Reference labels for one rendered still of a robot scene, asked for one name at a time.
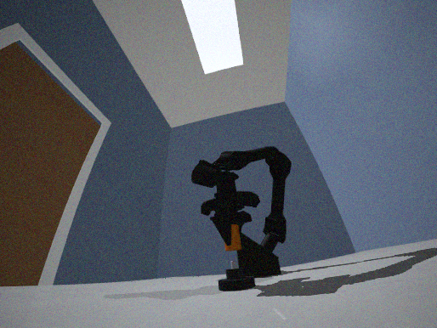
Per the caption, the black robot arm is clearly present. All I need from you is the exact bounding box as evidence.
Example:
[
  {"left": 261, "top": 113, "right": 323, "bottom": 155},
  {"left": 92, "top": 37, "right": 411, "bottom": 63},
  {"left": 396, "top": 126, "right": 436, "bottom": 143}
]
[{"left": 191, "top": 146, "right": 292, "bottom": 253}]

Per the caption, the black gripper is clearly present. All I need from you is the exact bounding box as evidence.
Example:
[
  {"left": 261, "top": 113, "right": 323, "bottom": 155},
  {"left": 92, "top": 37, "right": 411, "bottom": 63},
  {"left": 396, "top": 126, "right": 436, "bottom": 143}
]
[{"left": 201, "top": 186, "right": 252, "bottom": 246}]

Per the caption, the orange knob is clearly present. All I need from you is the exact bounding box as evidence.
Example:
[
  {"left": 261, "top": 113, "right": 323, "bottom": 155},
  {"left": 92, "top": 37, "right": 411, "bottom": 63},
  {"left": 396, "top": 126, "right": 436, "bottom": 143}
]
[{"left": 225, "top": 224, "right": 242, "bottom": 251}]

